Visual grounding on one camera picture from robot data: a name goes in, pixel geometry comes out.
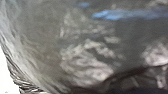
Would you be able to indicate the black plastic trash bag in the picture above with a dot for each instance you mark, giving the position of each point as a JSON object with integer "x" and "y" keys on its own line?
{"x": 83, "y": 46}

